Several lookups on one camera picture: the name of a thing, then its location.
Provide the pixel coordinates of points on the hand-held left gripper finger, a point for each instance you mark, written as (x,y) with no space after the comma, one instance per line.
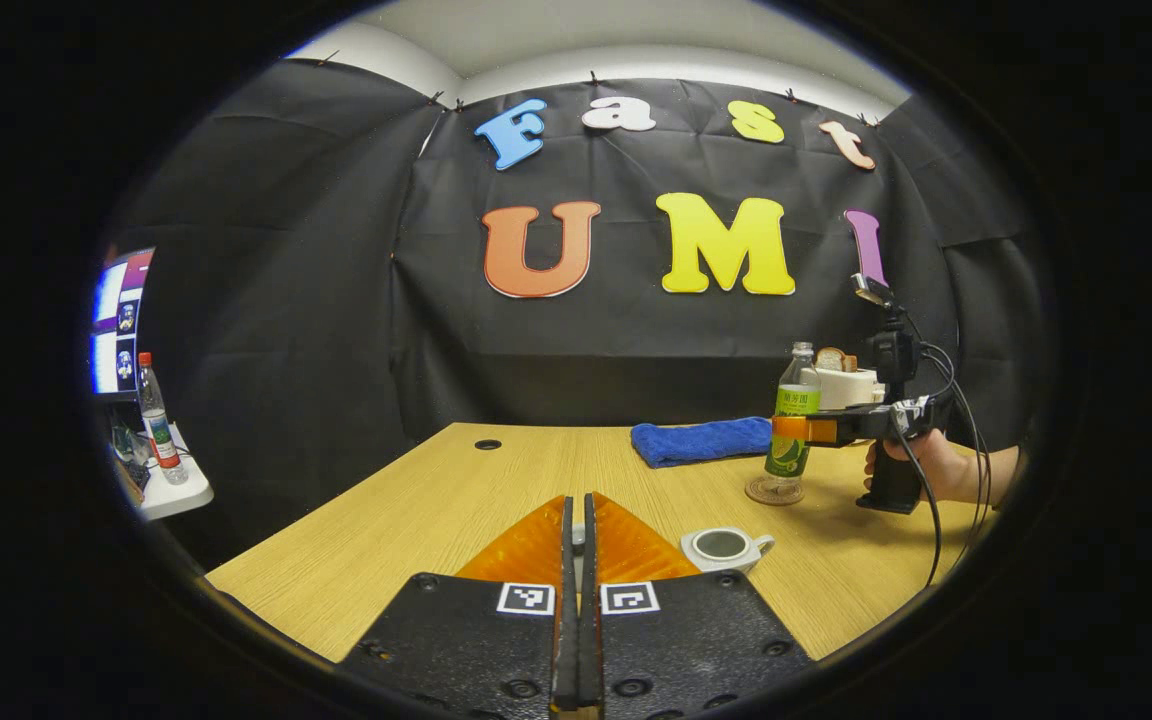
(567,640)
(589,640)

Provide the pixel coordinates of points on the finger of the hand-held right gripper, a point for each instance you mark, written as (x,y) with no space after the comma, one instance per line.
(856,425)

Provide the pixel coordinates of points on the green label water bottle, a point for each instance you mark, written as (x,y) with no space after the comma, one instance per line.
(796,400)

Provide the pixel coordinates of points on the round brown coaster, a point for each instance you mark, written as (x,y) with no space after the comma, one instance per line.
(756,493)

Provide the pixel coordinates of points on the white teacup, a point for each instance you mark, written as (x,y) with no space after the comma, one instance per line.
(751,552)

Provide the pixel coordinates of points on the red cap plastic bottle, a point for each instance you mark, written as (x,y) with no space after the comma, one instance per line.
(162,440)

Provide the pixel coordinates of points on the white toaster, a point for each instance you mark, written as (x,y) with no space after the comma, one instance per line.
(851,388)

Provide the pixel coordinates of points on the blue towel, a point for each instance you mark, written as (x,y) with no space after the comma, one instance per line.
(696,442)

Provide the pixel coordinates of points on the black backdrop cloth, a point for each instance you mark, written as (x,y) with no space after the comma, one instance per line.
(336,300)

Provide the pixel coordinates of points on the computer monitor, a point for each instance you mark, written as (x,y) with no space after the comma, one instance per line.
(114,320)

